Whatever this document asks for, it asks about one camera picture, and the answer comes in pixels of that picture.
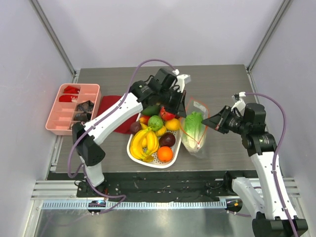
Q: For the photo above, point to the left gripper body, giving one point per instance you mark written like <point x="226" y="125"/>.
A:
<point x="171" y="99"/>

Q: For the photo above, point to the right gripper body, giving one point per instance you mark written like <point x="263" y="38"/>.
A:
<point x="222" y="121"/>

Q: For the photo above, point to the clear zip top bag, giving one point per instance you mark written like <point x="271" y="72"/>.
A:
<point x="195" y="105"/>

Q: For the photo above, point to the green white cabbage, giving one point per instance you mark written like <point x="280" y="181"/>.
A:
<point x="192" y="131"/>

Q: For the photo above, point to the dark purple fig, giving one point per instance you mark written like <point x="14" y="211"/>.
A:
<point x="135" y="127"/>

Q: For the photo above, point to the yellow banana bunch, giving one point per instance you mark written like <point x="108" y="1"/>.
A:
<point x="144" y="144"/>

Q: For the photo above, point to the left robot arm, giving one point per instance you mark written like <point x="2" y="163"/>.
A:
<point x="165" y="88"/>

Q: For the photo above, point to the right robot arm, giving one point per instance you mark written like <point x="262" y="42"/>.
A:
<point x="272" y="213"/>

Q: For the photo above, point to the yellow lemon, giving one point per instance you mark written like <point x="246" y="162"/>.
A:
<point x="172" y="124"/>

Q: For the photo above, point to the red apple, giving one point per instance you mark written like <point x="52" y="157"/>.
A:
<point x="166" y="115"/>

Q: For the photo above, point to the green avocado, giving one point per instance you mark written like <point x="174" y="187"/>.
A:
<point x="151" y="110"/>

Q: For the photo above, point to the small yellow banana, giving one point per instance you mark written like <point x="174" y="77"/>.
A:
<point x="161" y="131"/>

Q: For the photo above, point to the small green cabbage ball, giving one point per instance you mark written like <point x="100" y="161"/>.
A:
<point x="155" y="122"/>

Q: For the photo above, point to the dark red mangosteen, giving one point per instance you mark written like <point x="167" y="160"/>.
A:
<point x="168" y="139"/>

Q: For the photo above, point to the white perforated fruit basket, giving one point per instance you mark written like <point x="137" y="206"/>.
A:
<point x="157" y="163"/>

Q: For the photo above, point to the red folded cloth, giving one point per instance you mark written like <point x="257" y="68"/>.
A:
<point x="106" y="103"/>

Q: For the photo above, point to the dark wrapped items in tray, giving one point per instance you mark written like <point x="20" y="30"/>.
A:
<point x="82" y="113"/>

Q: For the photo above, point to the red items in tray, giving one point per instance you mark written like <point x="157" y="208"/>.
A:
<point x="69" y="94"/>

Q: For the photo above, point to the pink compartment tray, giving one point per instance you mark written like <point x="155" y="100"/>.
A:
<point x="60" y="116"/>

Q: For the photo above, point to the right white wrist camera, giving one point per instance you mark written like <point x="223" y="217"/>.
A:
<point x="239" y="103"/>

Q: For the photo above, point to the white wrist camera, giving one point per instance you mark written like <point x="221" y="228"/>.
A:
<point x="239" y="103"/>
<point x="182" y="80"/>

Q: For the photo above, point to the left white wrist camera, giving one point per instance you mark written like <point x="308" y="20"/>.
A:
<point x="182" y="80"/>

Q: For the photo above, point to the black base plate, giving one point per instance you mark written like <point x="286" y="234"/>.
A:
<point x="163" y="186"/>

